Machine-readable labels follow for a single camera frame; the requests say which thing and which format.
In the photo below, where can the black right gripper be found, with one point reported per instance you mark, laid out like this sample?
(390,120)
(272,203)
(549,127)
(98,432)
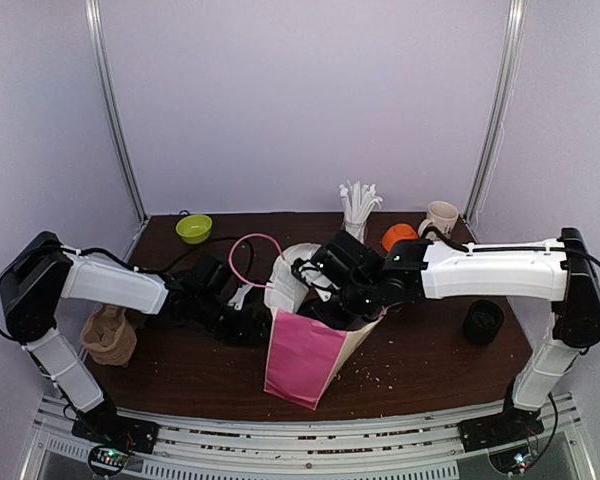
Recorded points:
(327,310)

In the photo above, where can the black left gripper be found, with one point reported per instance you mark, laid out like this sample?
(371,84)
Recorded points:
(244,335)

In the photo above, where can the white pink paper bag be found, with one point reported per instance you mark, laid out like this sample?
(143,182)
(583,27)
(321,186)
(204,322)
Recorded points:
(304,354)

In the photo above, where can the stack of pulp cup carriers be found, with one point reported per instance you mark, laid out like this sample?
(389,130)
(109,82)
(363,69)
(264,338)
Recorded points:
(110,335)

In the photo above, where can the stack of black cup lids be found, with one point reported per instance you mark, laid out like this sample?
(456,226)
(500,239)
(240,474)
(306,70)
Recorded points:
(482,322)

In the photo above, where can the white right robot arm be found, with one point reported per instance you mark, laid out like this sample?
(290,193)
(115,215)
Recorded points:
(560,271)

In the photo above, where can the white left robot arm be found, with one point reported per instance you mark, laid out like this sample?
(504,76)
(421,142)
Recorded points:
(50,287)

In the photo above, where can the green plastic bowl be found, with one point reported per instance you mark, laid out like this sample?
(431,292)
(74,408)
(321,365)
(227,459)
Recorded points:
(194,229)

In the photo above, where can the orange plastic bowl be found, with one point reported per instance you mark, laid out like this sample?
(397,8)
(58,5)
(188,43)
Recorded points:
(396,233)

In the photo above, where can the glass jar of straws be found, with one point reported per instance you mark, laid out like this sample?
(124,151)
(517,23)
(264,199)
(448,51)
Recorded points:
(358,201)

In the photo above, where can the white ceramic mug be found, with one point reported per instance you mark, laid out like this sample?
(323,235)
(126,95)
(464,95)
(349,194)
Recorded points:
(441,215)

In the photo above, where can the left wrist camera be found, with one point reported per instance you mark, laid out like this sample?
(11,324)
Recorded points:
(238,299)

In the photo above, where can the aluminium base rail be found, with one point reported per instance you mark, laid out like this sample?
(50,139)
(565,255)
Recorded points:
(419,446)

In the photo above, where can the aluminium frame post left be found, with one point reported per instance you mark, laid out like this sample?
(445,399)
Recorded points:
(98,41)

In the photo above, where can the aluminium frame post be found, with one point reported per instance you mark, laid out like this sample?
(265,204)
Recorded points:
(503,93)
(98,41)

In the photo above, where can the aluminium frame post right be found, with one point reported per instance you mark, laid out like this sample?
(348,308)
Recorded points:
(503,93)

